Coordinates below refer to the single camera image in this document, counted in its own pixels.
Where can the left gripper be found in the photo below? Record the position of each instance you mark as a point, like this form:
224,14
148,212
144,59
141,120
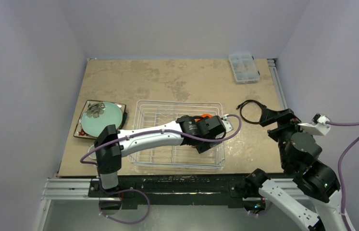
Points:
204,146

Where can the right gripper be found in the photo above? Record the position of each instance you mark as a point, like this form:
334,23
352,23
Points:
278,120

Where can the orange bowl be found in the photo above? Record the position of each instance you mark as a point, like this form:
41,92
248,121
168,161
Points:
206,115

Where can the grey coffee mug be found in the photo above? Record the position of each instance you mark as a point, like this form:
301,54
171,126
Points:
93,154

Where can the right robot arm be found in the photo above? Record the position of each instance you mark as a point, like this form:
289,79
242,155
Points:
299,155

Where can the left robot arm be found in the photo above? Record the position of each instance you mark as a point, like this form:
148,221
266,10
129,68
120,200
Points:
112,145

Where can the clear plastic organizer box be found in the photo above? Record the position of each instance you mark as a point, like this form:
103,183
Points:
244,68

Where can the light green round plate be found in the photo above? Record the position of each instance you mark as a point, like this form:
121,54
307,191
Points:
99,115

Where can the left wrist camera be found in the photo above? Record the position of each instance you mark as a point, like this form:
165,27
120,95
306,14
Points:
227,124

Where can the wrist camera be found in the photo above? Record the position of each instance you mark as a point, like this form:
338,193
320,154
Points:
318,127
227,124

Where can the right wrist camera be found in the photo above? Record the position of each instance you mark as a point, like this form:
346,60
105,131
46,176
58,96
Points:
318,127

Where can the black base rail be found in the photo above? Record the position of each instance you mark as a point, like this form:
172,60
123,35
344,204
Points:
230,190

